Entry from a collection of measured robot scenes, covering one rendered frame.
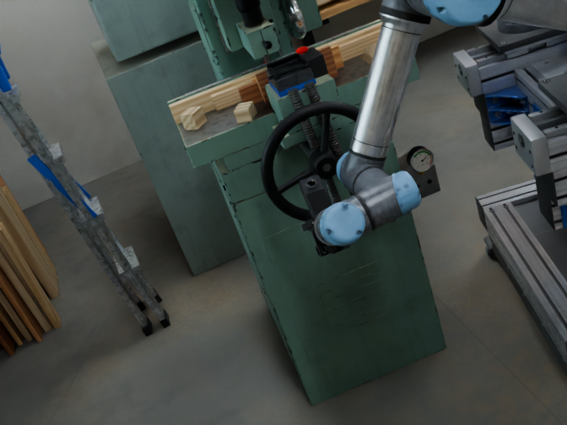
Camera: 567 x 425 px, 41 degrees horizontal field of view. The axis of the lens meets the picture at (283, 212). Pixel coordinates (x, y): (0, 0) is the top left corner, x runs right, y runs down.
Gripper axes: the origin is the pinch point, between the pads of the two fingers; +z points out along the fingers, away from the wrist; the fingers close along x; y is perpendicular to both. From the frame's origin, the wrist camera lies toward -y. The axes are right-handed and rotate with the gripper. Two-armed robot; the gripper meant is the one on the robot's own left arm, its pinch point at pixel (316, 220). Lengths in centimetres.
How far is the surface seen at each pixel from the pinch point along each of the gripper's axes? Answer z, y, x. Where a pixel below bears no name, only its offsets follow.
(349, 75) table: 15.0, -30.3, 22.9
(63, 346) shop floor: 130, 10, -93
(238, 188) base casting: 18.9, -14.5, -12.8
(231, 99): 24.1, -36.7, -5.8
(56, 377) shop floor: 114, 18, -95
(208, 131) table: 14.7, -29.6, -14.6
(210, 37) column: 35, -57, -4
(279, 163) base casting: 17.7, -16.6, -1.0
